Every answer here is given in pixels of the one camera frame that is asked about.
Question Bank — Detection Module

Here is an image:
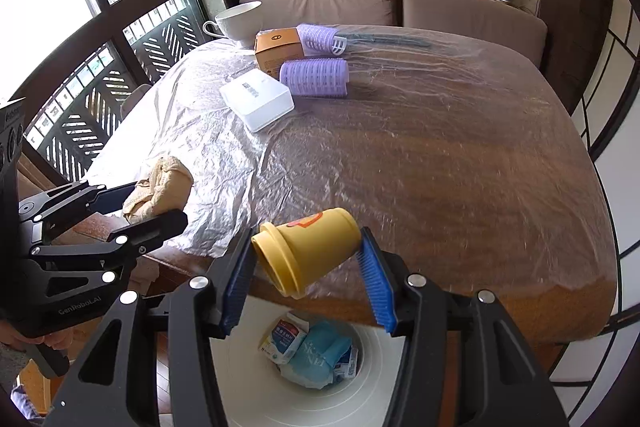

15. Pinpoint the brown cardboard box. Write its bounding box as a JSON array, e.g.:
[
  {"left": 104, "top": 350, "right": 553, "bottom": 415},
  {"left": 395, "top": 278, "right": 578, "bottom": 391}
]
[{"left": 254, "top": 28, "right": 306, "bottom": 75}]

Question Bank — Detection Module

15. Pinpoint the white round bin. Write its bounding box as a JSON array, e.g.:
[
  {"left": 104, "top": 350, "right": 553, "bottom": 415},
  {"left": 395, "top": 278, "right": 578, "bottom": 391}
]
[{"left": 209, "top": 294, "right": 416, "bottom": 427}]

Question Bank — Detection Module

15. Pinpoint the person's left hand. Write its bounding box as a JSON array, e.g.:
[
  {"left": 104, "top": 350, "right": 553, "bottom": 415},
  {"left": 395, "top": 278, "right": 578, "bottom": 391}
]
[{"left": 0, "top": 318, "right": 58, "bottom": 354}]

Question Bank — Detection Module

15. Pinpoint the clear plastic table cover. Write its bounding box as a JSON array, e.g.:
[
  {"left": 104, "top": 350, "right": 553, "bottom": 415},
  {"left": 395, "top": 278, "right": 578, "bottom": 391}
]
[{"left": 87, "top": 24, "right": 621, "bottom": 308}]

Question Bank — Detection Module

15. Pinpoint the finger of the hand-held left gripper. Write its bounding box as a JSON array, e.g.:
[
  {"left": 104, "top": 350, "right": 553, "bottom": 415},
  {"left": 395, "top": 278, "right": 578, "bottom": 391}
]
[
  {"left": 30, "top": 208, "right": 189, "bottom": 260},
  {"left": 19, "top": 181, "right": 138, "bottom": 235}
]

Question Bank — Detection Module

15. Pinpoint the white panelled sliding door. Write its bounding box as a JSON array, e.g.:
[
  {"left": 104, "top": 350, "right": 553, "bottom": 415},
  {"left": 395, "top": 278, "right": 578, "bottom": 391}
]
[{"left": 547, "top": 0, "right": 640, "bottom": 427}]

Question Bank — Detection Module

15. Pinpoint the brown sofa back cushion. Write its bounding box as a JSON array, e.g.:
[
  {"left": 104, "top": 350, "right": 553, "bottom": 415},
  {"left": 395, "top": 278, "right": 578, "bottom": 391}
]
[
  {"left": 402, "top": 0, "right": 548, "bottom": 68},
  {"left": 239, "top": 0, "right": 401, "bottom": 28}
]

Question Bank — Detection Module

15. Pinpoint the white rectangular box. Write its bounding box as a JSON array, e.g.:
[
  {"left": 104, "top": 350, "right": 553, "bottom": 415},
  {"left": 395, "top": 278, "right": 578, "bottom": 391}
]
[{"left": 220, "top": 69, "right": 294, "bottom": 134}]

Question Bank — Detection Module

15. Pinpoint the white embossed teacup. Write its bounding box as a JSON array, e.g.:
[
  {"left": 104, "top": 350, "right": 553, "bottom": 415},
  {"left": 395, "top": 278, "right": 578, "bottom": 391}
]
[{"left": 202, "top": 1, "right": 263, "bottom": 50}]

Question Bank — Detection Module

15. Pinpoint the small white blue wrapper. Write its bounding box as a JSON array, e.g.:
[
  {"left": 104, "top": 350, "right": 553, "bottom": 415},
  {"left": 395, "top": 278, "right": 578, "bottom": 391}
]
[{"left": 332, "top": 346, "right": 361, "bottom": 380}]

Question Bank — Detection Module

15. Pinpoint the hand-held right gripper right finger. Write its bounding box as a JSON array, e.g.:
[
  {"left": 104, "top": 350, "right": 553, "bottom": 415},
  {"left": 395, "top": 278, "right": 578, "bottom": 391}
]
[{"left": 359, "top": 227, "right": 568, "bottom": 427}]

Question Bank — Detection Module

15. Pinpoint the light blue plastic packet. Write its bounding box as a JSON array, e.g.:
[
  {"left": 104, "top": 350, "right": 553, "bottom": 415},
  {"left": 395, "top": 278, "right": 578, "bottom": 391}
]
[{"left": 290, "top": 322, "right": 353, "bottom": 389}]

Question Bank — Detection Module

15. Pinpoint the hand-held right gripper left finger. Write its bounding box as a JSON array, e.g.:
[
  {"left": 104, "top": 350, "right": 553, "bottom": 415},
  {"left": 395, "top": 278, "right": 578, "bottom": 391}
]
[{"left": 45, "top": 227, "right": 258, "bottom": 427}]

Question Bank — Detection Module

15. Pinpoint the yellow plastic cup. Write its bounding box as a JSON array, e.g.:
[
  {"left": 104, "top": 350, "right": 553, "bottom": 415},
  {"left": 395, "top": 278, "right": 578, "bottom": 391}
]
[{"left": 250, "top": 208, "right": 362, "bottom": 299}]

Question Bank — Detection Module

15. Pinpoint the dark framed window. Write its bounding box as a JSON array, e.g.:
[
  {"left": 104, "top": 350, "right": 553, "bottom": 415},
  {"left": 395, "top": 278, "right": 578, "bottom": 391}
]
[{"left": 0, "top": 0, "right": 211, "bottom": 188}]

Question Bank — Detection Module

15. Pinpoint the dark wooden cabinet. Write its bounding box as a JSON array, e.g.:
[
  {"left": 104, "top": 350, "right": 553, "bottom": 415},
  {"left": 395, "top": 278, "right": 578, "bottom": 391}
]
[{"left": 537, "top": 0, "right": 613, "bottom": 118}]

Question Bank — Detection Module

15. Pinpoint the beige paper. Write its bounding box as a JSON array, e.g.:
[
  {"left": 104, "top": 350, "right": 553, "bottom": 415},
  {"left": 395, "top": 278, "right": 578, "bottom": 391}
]
[{"left": 122, "top": 155, "right": 194, "bottom": 225}]

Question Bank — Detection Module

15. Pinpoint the white blue medicine packet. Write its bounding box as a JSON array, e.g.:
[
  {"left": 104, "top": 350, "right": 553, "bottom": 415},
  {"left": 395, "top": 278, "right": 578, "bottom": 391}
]
[{"left": 258, "top": 313, "right": 308, "bottom": 365}]

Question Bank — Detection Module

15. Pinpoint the purple hair roller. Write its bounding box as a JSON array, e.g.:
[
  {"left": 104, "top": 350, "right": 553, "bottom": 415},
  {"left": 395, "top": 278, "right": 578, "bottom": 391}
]
[
  {"left": 279, "top": 58, "right": 349, "bottom": 98},
  {"left": 296, "top": 23, "right": 348, "bottom": 58}
]

